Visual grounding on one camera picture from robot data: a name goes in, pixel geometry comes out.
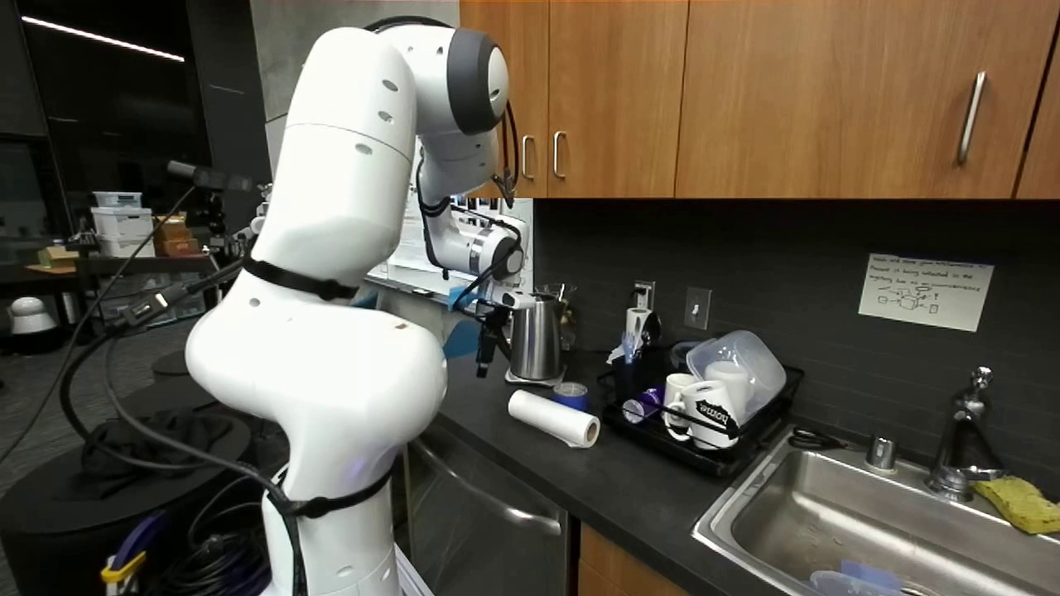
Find plain white mug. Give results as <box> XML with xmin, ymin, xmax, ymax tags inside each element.
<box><xmin>659</xmin><ymin>370</ymin><xmax>702</xmax><ymax>443</ymax></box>

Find white paper towel roll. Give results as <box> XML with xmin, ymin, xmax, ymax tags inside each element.
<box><xmin>503</xmin><ymin>386</ymin><xmax>607</xmax><ymax>450</ymax></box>

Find black dish rack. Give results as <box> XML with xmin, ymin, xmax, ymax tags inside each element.
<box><xmin>599</xmin><ymin>347</ymin><xmax>809</xmax><ymax>484</ymax></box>

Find blue plastic item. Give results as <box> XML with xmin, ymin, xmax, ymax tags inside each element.
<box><xmin>809</xmin><ymin>556</ymin><xmax>912</xmax><ymax>596</ymax></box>

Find yellow flat item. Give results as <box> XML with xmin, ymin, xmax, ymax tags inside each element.
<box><xmin>23</xmin><ymin>241</ymin><xmax>81</xmax><ymax>277</ymax></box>

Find small purple cup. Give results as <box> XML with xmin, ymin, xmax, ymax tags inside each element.
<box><xmin>620</xmin><ymin>384</ymin><xmax>664</xmax><ymax>430</ymax></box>

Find white dome object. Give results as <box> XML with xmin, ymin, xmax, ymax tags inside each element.
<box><xmin>5</xmin><ymin>296</ymin><xmax>64</xmax><ymax>342</ymax></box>

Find brown box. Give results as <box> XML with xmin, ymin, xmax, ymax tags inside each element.
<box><xmin>154</xmin><ymin>211</ymin><xmax>206</xmax><ymax>263</ymax></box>

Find chrome faucet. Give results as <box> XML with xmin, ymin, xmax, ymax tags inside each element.
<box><xmin>926</xmin><ymin>362</ymin><xmax>1004</xmax><ymax>501</ymax></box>

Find small metal cup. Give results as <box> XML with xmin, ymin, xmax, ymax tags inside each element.
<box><xmin>863</xmin><ymin>430</ymin><xmax>901</xmax><ymax>475</ymax></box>

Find ceiling light strip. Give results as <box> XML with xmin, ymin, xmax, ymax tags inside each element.
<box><xmin>15</xmin><ymin>11</ymin><xmax>191</xmax><ymax>67</ymax></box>

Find wooden upper cabinet door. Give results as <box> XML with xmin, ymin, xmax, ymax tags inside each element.
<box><xmin>544</xmin><ymin>0</ymin><xmax>692</xmax><ymax>201</ymax></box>
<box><xmin>673</xmin><ymin>0</ymin><xmax>1060</xmax><ymax>201</ymax></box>
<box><xmin>457</xmin><ymin>0</ymin><xmax>554</xmax><ymax>201</ymax></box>
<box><xmin>1009</xmin><ymin>21</ymin><xmax>1060</xmax><ymax>201</ymax></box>

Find stainless steel sink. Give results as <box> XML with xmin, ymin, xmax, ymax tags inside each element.
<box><xmin>692</xmin><ymin>430</ymin><xmax>1060</xmax><ymax>596</ymax></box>

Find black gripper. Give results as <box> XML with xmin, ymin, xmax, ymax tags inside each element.
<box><xmin>469</xmin><ymin>296</ymin><xmax>521</xmax><ymax>380</ymax></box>

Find black round pedestal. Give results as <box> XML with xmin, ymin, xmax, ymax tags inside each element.
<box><xmin>0</xmin><ymin>416</ymin><xmax>300</xmax><ymax>596</ymax></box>

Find white handwritten paper note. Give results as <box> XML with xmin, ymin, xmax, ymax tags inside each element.
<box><xmin>853</xmin><ymin>250</ymin><xmax>997</xmax><ymax>335</ymax></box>

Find blue tape roll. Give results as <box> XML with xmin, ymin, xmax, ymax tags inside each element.
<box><xmin>551</xmin><ymin>377</ymin><xmax>595</xmax><ymax>415</ymax></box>

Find white mug with print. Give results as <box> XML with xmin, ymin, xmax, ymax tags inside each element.
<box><xmin>690</xmin><ymin>377</ymin><xmax>745</xmax><ymax>454</ymax></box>

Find black cable bundle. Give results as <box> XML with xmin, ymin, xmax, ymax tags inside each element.
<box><xmin>0</xmin><ymin>180</ymin><xmax>325</xmax><ymax>596</ymax></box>

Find wooden lower cabinet door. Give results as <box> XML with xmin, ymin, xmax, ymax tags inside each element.
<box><xmin>574</xmin><ymin>519</ymin><xmax>696</xmax><ymax>596</ymax></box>

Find white kettle base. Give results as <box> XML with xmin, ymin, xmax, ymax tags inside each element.
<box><xmin>503</xmin><ymin>370</ymin><xmax>569</xmax><ymax>395</ymax></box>

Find yellow sponge cloth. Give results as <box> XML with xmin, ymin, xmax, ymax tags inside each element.
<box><xmin>969</xmin><ymin>475</ymin><xmax>1060</xmax><ymax>538</ymax></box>

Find steel electric kettle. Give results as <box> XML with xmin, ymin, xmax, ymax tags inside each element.
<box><xmin>499</xmin><ymin>287</ymin><xmax>580</xmax><ymax>384</ymax></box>

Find white storage boxes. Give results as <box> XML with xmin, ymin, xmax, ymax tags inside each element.
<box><xmin>89</xmin><ymin>188</ymin><xmax>159</xmax><ymax>263</ymax></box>

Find stainless steel dishwasher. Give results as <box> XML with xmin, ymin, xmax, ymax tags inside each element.
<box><xmin>397</xmin><ymin>422</ymin><xmax>574</xmax><ymax>596</ymax></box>

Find wooden cabinet door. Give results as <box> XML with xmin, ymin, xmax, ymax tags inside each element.
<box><xmin>673</xmin><ymin>0</ymin><xmax>1060</xmax><ymax>201</ymax></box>
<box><xmin>1009</xmin><ymin>21</ymin><xmax>1060</xmax><ymax>201</ymax></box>
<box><xmin>574</xmin><ymin>519</ymin><xmax>696</xmax><ymax>596</ymax></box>
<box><xmin>457</xmin><ymin>0</ymin><xmax>554</xmax><ymax>201</ymax></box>
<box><xmin>544</xmin><ymin>0</ymin><xmax>692</xmax><ymax>201</ymax></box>

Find clear plastic container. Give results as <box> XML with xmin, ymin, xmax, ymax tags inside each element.
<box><xmin>681</xmin><ymin>329</ymin><xmax>791</xmax><ymax>426</ymax></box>

